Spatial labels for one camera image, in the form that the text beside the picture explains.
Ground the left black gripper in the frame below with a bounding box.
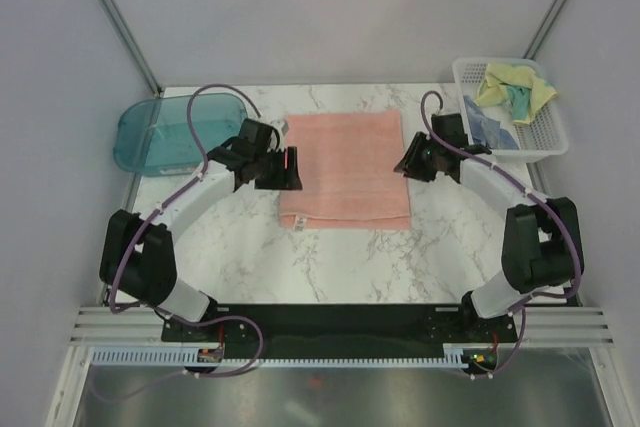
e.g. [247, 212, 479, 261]
[253, 145, 302, 190]

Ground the pink towel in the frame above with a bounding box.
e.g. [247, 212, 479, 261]
[279, 110, 411, 231]

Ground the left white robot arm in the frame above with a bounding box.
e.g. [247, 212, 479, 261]
[99, 119, 302, 341]

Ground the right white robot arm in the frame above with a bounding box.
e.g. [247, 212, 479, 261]
[394, 114, 584, 341]

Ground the blue cloth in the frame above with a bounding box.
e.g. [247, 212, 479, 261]
[463, 95, 519, 150]

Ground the yellow cloth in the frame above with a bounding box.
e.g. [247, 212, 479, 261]
[475, 62, 558, 125]

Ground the teal cloth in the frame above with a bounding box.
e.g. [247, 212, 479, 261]
[506, 85, 531, 124]

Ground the white perforated plastic basket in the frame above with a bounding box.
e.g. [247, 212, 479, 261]
[452, 57, 568, 163]

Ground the teal transparent plastic bin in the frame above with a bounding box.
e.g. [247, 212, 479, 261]
[113, 93, 247, 177]

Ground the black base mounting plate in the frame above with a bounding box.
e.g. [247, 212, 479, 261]
[161, 304, 517, 359]

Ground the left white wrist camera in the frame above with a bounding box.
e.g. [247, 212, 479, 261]
[270, 118, 289, 150]

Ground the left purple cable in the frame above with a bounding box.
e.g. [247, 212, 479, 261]
[92, 84, 265, 404]

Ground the right aluminium corner post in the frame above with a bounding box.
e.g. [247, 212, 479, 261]
[519, 0, 599, 61]

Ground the aluminium corner post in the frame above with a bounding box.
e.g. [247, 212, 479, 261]
[519, 0, 599, 61]
[97, 0, 163, 98]

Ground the aluminium extrusion rail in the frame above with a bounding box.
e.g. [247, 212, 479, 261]
[69, 306, 614, 348]

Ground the white slotted cable duct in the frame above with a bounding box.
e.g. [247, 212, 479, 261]
[91, 345, 486, 369]

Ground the left aluminium corner post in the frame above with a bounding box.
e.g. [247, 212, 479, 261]
[97, 0, 163, 98]

